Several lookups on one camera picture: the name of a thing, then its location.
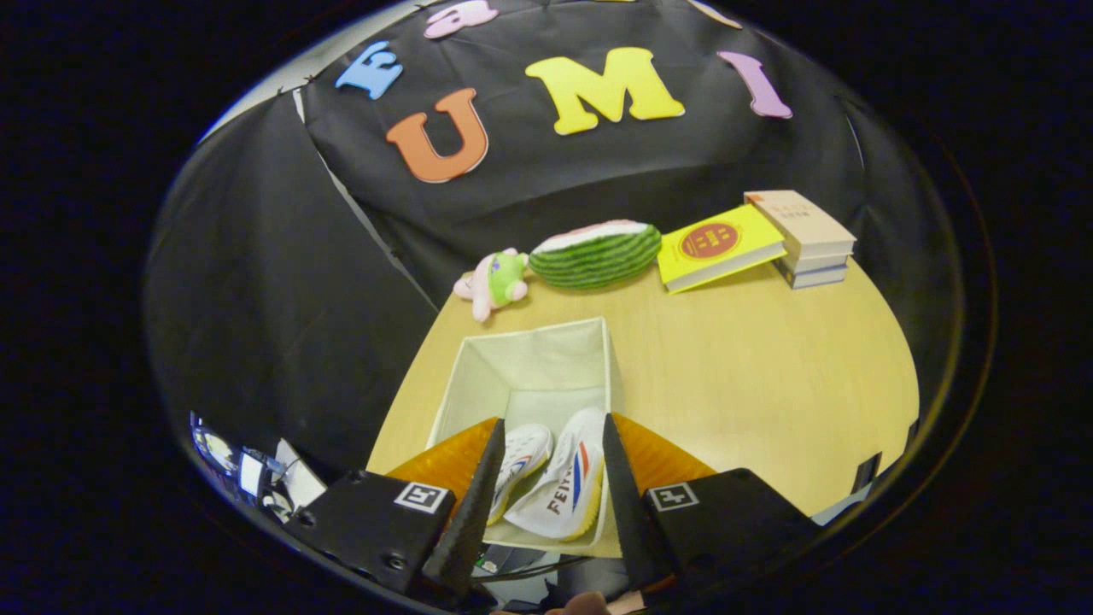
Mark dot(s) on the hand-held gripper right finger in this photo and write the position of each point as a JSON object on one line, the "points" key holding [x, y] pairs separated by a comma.
{"points": [[636, 521]]}

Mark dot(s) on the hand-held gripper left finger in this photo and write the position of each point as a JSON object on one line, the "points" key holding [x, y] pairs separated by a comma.
{"points": [[465, 530]]}

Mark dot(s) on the white shoe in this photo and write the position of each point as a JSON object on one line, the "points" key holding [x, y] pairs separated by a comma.
{"points": [[555, 495], [525, 453]]}

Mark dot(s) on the beige fabric storage box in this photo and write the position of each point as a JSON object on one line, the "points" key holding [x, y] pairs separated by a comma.
{"points": [[529, 367]]}

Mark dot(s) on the black flat object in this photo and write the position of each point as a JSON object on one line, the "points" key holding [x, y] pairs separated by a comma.
{"points": [[867, 474]]}

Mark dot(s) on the pink and green plush toy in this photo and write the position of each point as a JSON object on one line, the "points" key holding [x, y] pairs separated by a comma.
{"points": [[504, 278]]}

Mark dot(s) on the watermelon slice plush cushion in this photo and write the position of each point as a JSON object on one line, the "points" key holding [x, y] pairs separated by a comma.
{"points": [[598, 260]]}

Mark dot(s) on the yellow book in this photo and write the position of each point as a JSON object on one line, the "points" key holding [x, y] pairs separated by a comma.
{"points": [[717, 243]]}

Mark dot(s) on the white book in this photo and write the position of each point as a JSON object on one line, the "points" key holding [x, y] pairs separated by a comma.
{"points": [[820, 278], [820, 263]]}

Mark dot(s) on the tan cover book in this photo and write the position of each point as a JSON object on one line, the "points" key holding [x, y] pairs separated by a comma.
{"points": [[803, 222]]}

